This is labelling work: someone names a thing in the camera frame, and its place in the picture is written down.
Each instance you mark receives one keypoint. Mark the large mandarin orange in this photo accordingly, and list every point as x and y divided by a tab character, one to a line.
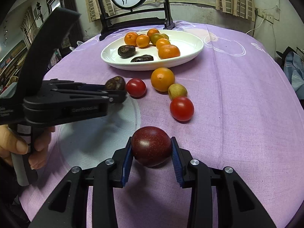
169	51

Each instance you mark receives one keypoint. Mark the green mandarin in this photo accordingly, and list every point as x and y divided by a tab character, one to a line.
155	37

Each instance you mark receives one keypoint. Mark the small smooth orange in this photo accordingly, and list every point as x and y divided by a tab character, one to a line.
142	41
163	44
162	79

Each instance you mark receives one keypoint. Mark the black bag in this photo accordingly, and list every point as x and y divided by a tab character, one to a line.
285	52

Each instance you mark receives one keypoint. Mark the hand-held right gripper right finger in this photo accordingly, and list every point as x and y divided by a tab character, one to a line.
177	163

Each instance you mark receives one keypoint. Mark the blue cloth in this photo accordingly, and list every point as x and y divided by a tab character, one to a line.
294	71

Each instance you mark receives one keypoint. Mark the red cherry tomato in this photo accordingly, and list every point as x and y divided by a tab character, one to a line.
135	87
181	108

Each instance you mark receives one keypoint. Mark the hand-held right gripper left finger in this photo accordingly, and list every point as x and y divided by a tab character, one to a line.
127	163

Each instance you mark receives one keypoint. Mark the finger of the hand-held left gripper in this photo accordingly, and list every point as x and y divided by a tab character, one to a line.
71	85
116	97

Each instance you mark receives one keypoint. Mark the white wall outlet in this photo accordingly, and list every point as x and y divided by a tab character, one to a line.
264	15

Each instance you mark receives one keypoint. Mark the person's left hand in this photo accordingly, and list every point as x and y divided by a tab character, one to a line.
40	144

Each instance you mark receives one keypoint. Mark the dark brown water chestnut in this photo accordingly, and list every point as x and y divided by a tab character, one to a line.
126	51
142	58
115	82

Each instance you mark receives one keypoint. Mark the white oval plate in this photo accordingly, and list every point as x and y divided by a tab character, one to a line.
187	45

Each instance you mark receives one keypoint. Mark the dark red plum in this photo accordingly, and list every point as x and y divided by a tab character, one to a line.
151	146

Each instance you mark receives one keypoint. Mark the white plastic bag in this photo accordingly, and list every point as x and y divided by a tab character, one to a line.
77	44

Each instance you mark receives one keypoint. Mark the black framed painted table screen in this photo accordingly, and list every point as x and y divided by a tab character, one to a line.
133	19

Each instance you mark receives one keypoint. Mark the purple printed blanket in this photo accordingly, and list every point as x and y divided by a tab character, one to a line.
237	99

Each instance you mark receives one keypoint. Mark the yellow-brown round fruit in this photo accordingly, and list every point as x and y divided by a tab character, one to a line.
177	91

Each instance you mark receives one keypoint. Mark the small yellow-green fruit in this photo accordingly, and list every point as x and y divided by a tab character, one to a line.
165	36

